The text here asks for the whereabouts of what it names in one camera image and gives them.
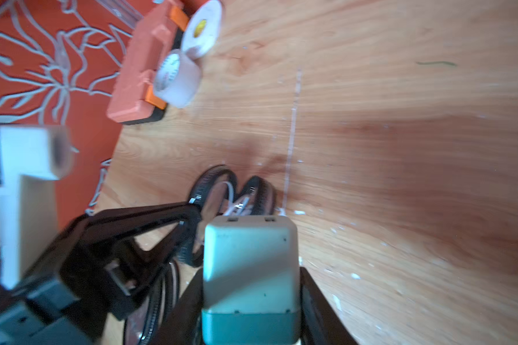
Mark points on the white tape roll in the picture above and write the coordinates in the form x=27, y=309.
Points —
x=203, y=30

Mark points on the clear tape roll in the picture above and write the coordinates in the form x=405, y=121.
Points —
x=177, y=79

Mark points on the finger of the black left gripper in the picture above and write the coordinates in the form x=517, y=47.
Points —
x=111, y=260

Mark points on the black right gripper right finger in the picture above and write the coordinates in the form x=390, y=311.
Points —
x=320, y=323

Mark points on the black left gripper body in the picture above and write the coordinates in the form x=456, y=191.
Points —
x=30, y=315

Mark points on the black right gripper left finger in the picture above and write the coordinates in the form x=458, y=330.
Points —
x=183, y=325

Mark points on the orange plastic tool case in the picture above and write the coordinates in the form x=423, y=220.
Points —
x=154, y=36

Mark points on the teal wall charger plug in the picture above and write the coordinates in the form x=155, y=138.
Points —
x=251, y=283

